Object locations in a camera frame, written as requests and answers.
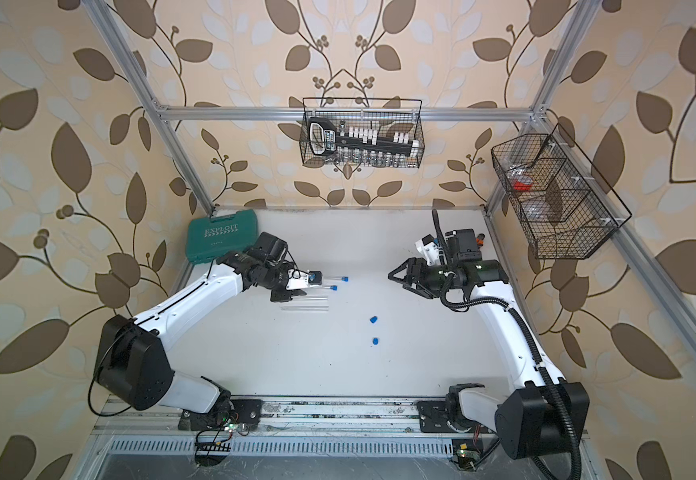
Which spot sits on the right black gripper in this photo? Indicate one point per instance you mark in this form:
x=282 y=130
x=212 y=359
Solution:
x=414 y=264

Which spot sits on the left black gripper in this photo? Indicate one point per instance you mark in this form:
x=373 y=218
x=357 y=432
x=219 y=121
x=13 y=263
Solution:
x=285 y=295

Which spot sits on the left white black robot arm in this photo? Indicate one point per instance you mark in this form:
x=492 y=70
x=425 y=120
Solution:
x=133 y=360

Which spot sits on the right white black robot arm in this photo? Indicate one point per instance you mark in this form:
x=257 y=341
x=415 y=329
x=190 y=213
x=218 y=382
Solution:
x=543 y=414

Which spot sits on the green plastic tool case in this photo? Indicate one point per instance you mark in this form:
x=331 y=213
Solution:
x=211 y=238

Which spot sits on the black socket holder set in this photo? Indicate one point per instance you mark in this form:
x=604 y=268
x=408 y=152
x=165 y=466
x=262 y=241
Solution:
x=350 y=139

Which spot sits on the red item in basket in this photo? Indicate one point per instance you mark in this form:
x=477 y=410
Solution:
x=520 y=180

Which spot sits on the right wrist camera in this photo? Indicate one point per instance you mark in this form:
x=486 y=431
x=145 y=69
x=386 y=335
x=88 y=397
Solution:
x=429 y=250

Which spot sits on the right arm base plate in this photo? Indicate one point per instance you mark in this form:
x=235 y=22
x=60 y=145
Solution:
x=434 y=417

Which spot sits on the black wire basket back wall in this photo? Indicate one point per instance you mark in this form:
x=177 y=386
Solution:
x=386 y=110

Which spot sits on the black wire basket wall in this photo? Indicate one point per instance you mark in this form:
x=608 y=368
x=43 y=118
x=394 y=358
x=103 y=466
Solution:
x=572 y=209
x=386 y=110

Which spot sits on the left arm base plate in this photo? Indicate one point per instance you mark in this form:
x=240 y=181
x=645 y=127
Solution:
x=233 y=414

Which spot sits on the aluminium front rail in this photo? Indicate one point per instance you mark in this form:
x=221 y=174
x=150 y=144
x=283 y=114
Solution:
x=330 y=416

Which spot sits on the black wire basket right wall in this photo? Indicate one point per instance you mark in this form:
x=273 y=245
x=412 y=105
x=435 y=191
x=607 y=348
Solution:
x=572 y=209

